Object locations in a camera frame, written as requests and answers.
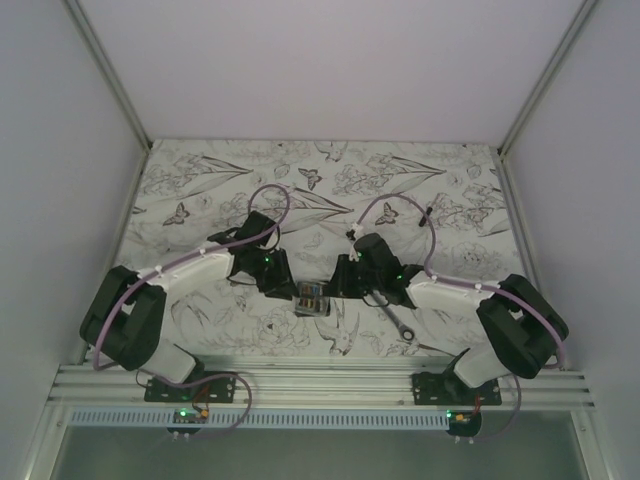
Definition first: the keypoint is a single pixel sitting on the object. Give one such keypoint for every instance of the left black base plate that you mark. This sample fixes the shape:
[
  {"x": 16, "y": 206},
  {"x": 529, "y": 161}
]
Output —
[{"x": 220, "y": 390}]

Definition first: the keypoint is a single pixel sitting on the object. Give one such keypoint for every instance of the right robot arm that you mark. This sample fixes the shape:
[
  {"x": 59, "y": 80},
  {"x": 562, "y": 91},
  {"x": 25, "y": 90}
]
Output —
[{"x": 523, "y": 331}]

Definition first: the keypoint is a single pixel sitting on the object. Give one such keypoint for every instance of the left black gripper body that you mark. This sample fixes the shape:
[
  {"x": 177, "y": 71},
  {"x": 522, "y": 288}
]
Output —
[{"x": 260, "y": 268}]

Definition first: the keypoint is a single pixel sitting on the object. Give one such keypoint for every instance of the black fuse box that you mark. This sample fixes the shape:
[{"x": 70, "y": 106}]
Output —
[{"x": 312, "y": 307}]

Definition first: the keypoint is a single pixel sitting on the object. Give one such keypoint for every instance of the silver ratchet wrench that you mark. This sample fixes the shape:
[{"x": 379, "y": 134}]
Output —
[{"x": 405, "y": 332}]

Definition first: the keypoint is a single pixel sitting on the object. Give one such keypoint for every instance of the clear fuse box cover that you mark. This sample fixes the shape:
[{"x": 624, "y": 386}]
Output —
[{"x": 308, "y": 289}]

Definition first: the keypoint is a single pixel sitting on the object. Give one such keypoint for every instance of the floral patterned mat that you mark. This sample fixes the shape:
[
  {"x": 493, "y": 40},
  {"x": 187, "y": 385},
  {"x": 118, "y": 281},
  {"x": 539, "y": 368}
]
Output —
[{"x": 192, "y": 189}]

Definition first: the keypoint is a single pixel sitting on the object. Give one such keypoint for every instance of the grey slotted cable duct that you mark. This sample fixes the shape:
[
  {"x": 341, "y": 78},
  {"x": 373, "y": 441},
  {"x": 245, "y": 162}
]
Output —
[{"x": 263, "y": 418}]

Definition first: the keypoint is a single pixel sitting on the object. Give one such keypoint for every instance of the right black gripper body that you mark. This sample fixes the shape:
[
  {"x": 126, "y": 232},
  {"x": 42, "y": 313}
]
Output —
[{"x": 372, "y": 280}]

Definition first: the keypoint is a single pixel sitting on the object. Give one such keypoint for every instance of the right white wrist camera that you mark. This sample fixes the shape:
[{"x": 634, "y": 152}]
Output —
[{"x": 353, "y": 235}]

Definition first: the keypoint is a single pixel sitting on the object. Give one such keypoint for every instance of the aluminium rail frame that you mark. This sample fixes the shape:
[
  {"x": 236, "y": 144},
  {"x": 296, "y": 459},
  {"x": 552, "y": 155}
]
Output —
[{"x": 308, "y": 385}]

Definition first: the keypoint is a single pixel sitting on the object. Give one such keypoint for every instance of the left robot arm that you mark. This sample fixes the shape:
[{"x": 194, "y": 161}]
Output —
[{"x": 125, "y": 321}]

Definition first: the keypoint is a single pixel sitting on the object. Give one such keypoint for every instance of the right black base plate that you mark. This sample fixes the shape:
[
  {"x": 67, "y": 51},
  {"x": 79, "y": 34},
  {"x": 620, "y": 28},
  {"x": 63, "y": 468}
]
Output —
[{"x": 446, "y": 389}]

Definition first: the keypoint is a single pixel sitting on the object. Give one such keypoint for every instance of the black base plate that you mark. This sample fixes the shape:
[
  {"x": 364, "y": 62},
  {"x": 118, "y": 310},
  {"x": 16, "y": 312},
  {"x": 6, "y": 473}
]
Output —
[
  {"x": 446, "y": 389},
  {"x": 220, "y": 390}
]

